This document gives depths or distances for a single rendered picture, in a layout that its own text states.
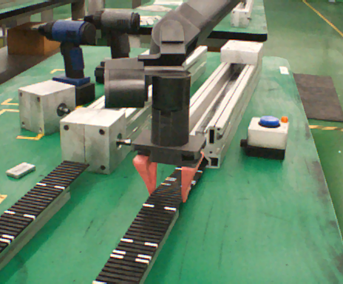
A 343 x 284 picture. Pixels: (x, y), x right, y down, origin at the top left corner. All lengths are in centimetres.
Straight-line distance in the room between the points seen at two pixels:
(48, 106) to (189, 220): 48
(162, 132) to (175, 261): 19
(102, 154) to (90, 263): 29
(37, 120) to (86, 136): 25
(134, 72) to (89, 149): 26
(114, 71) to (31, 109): 47
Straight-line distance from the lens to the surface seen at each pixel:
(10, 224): 74
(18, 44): 493
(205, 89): 120
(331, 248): 77
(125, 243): 68
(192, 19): 77
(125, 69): 74
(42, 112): 114
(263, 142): 103
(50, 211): 81
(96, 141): 93
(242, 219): 81
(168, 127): 74
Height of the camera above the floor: 118
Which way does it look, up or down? 21 degrees down
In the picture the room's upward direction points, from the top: 3 degrees clockwise
